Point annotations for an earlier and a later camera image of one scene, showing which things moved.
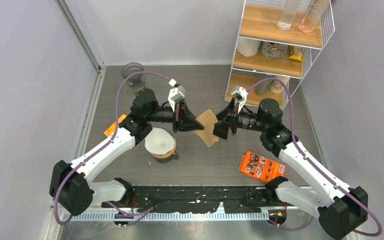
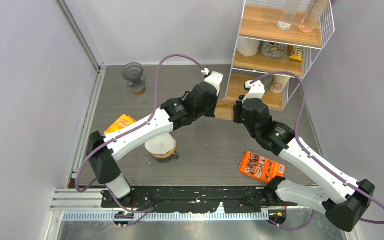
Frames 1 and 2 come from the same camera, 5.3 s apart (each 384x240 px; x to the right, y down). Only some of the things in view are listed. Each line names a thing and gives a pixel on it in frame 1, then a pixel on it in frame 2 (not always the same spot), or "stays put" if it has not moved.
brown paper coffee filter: [208, 119] → [224, 108]
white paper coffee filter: [159, 141] stays put
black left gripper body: [175, 117] → [207, 111]
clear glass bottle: [289, 10] stays put
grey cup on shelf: [262, 88] stays put
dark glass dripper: [136, 81] stays put
